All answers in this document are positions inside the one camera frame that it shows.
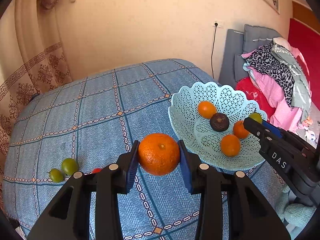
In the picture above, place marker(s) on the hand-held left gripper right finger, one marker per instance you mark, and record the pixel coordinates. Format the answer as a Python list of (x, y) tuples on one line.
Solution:
[(186, 166)]

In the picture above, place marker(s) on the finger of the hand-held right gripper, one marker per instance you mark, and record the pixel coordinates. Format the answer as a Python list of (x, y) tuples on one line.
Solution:
[(273, 130), (252, 126)]

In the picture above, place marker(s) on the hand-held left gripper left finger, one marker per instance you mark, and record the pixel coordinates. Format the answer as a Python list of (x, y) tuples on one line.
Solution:
[(131, 172)]

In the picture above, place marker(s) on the small mandarin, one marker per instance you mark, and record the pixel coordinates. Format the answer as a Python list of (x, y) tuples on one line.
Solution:
[(206, 109), (240, 130), (230, 145)]

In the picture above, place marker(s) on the large orange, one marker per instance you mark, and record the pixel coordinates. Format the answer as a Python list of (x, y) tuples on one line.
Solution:
[(159, 155)]

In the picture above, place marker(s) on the dark purple passion fruit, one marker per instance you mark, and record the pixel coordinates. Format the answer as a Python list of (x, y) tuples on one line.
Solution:
[(219, 123)]

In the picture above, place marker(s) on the red tomato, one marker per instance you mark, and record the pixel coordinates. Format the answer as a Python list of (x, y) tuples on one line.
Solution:
[(96, 171)]

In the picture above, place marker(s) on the light blue plastic lattice basket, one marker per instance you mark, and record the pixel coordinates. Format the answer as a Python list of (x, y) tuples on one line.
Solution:
[(215, 92)]

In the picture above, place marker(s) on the small green tomato with stem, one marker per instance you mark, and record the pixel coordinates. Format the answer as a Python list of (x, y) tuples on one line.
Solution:
[(56, 175)]

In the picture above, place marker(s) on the red floral blanket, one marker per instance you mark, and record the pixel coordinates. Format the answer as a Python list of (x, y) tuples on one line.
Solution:
[(250, 90)]

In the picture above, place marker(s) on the pile of clothes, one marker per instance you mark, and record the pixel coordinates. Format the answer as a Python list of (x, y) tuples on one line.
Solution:
[(272, 87)]

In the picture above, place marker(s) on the grey-green quilted cloth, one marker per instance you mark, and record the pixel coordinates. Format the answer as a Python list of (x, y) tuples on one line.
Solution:
[(300, 80)]

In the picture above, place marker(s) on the grey pillow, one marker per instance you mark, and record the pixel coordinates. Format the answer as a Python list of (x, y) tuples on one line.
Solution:
[(238, 67)]

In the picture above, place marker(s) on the leopard print cloth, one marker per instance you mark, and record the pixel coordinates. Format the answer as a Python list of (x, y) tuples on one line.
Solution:
[(275, 70)]

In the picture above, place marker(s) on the blue checked blanket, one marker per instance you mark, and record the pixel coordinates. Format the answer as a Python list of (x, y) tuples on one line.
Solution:
[(87, 120)]

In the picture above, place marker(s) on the grey padded headboard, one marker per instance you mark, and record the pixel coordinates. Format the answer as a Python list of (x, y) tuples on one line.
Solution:
[(232, 55)]

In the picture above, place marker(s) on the white folded cloth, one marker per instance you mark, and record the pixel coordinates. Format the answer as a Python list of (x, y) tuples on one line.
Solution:
[(281, 42)]

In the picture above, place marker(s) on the orange wooden panel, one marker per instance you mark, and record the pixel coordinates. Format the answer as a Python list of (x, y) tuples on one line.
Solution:
[(302, 12)]

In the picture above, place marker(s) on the beige patterned curtain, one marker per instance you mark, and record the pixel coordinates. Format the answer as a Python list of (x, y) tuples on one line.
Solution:
[(37, 62)]

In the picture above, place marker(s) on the red wall panel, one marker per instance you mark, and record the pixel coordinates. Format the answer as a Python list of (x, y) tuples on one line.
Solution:
[(305, 35)]

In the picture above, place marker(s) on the white wall socket with plug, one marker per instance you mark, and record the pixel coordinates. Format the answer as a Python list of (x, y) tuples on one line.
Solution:
[(218, 24)]

